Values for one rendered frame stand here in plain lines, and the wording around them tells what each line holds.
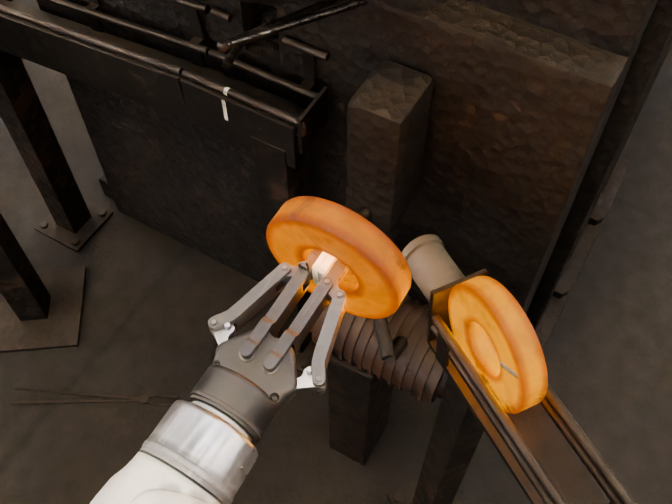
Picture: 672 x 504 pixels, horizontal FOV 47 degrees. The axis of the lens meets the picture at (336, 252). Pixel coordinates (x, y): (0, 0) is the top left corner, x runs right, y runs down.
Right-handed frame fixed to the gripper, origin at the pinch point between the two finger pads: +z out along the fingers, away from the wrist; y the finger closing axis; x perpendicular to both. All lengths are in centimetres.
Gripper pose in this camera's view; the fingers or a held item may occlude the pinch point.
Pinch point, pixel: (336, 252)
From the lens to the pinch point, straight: 77.1
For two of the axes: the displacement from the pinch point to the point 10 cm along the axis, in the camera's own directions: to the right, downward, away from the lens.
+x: -0.2, -5.2, -8.6
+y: 8.6, 4.2, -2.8
